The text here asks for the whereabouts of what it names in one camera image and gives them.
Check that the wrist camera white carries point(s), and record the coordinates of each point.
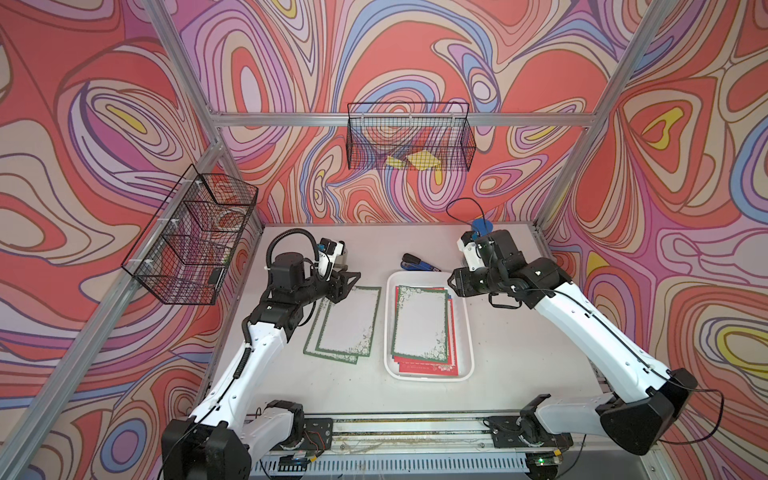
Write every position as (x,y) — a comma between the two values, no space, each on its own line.
(470,248)
(331,252)

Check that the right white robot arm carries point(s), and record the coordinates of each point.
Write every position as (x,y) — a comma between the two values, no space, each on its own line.
(646,397)

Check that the back black wire basket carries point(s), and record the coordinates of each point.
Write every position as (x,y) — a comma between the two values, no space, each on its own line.
(376,130)

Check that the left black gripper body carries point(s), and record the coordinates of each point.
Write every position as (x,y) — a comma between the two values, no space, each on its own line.
(333,291)

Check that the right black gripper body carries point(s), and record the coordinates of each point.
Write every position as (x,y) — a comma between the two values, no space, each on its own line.
(474,283)

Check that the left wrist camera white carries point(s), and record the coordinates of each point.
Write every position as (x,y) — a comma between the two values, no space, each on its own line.
(331,252)

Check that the red bordered stationery sheet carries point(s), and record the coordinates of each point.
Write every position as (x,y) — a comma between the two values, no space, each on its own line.
(432,369)

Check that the blue lid pen tube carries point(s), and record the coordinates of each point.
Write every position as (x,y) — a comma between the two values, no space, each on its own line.
(481,227)

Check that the white plastic storage tray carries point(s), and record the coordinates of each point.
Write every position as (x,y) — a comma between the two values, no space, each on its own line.
(463,336)

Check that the blue black stapler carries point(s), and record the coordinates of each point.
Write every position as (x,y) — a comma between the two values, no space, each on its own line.
(410,262)

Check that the black wire basket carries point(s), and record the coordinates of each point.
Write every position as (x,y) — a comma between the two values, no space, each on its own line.
(183,255)
(376,130)

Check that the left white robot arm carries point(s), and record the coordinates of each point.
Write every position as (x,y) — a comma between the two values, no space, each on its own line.
(217,441)

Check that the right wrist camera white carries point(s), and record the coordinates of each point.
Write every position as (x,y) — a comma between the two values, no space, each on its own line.
(470,248)

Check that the left black wire basket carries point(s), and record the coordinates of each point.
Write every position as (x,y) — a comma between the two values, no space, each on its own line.
(183,255)

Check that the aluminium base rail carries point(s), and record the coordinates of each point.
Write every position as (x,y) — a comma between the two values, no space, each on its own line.
(445,445)

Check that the yellow sticky note small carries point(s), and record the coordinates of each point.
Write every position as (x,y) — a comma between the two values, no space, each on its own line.
(395,163)

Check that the yellow sticky note large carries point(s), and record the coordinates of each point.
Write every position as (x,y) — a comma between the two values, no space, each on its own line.
(424,160)

